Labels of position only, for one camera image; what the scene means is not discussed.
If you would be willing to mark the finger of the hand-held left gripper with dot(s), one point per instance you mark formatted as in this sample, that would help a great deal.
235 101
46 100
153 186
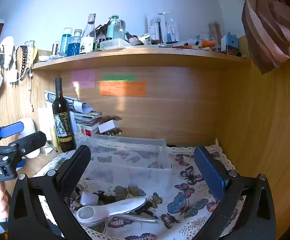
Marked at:
28 140
11 128

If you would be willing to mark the white paper card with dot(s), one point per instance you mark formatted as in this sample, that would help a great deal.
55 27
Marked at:
45 122

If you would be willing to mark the white handheld magnifier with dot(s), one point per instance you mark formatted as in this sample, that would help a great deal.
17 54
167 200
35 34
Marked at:
105 211

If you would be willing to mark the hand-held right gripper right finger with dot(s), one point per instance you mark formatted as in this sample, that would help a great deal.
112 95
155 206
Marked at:
209 173

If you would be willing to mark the clear flat plastic container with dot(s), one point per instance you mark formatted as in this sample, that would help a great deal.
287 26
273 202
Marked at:
115 44

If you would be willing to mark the pink sticky note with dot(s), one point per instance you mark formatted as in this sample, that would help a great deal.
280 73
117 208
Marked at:
83 79

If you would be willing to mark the silver metal pen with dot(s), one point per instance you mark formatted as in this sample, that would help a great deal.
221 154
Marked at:
140 218

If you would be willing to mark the orange paper note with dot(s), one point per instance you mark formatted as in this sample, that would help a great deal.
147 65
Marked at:
123 89

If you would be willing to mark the orange tube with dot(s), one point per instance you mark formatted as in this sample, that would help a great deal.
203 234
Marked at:
207 43

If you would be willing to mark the light blue bottle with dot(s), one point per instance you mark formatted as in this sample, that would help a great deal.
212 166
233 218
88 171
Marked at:
65 40

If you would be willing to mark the clear glass cup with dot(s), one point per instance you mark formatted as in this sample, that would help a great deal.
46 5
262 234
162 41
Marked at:
203 38

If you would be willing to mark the white mug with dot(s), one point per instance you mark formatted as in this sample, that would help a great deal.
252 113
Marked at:
30 130

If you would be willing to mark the green paper note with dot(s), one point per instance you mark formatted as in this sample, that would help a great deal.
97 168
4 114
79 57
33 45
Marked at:
118 78

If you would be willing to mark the butterfly print tablecloth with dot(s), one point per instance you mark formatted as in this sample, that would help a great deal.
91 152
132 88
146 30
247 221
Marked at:
184 205

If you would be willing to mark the toothbrush package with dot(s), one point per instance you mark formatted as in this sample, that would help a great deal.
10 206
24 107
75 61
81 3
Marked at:
163 27

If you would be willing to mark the small silver can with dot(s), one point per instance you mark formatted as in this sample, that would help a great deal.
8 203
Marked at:
55 48

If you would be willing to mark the bag of brown sticks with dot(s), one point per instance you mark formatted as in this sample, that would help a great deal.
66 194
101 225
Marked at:
214 32

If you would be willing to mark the blue pencil sharpener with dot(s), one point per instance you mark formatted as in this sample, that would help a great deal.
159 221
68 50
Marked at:
229 43

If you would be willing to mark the rolled magazine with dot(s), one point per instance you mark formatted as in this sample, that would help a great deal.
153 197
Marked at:
78 105

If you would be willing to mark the wooden shelf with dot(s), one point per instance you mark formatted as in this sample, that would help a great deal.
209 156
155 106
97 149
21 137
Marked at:
140 56

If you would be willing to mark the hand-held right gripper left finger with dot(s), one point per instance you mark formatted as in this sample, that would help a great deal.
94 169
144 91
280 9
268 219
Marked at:
73 160

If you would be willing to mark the clear round bottle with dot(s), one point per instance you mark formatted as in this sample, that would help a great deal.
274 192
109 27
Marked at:
120 30

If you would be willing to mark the clear plastic storage box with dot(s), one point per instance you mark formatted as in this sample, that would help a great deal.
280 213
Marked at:
132 160

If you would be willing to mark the stack of books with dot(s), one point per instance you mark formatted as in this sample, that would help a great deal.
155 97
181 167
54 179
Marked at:
87 121

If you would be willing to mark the black clip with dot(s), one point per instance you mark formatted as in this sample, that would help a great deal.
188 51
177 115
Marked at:
106 197

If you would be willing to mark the teal pump bottle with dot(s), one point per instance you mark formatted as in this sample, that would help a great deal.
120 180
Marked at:
111 30

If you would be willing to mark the person's left hand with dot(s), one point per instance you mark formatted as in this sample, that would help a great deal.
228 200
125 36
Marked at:
0 200

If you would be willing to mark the tall clear labelled bottle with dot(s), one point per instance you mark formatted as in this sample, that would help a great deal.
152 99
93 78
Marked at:
88 38

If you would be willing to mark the dark wine bottle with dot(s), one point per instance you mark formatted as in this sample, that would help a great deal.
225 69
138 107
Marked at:
64 127

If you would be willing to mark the striped brown curtain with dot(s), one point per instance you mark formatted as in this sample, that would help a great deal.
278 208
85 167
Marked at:
269 35

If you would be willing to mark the blue glass bottle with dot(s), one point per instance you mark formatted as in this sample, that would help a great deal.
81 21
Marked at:
74 45

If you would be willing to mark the white plastic cap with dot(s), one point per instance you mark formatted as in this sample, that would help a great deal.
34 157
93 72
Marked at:
89 198

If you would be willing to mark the small white box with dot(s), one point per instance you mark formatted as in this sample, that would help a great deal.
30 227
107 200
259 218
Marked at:
107 126

